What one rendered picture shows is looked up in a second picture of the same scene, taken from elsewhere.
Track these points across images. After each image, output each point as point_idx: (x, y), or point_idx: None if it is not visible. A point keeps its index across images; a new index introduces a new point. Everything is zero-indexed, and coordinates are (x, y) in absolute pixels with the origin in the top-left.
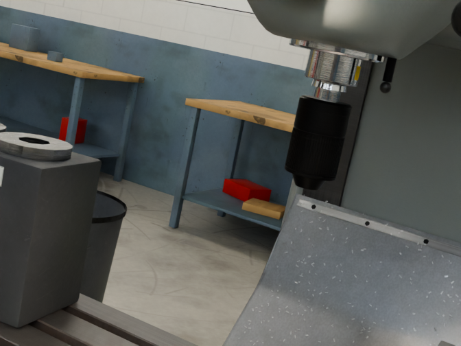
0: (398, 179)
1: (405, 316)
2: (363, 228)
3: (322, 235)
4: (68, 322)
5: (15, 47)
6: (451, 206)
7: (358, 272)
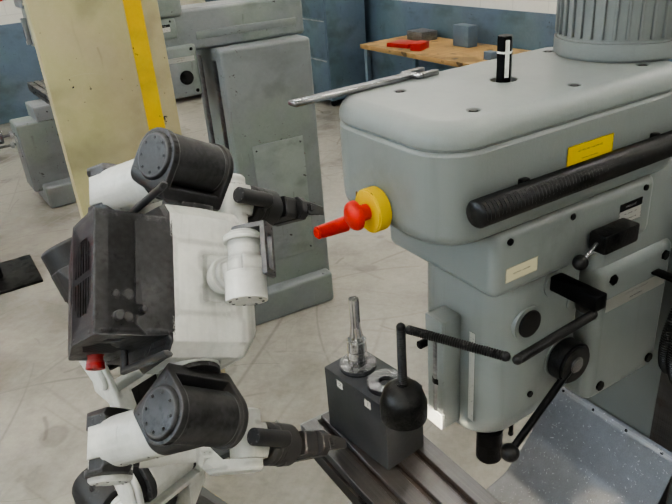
0: (609, 388)
1: (610, 475)
2: (590, 412)
3: (567, 410)
4: (414, 464)
5: (458, 45)
6: (640, 413)
7: (586, 440)
